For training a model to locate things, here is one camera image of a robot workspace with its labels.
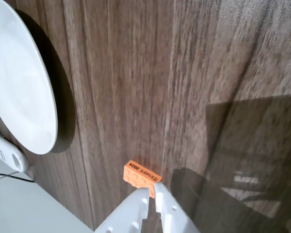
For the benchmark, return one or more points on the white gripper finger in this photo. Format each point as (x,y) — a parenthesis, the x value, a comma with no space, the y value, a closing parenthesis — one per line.
(129,211)
(171,213)

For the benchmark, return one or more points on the orange lego block with print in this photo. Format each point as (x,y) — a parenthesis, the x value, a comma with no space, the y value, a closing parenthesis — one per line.
(135,178)

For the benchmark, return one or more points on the white round plate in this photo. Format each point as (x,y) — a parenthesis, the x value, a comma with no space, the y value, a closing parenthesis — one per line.
(17,80)

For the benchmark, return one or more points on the white plastic power strip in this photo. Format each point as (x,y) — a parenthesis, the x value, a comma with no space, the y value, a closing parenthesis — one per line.
(4,151)

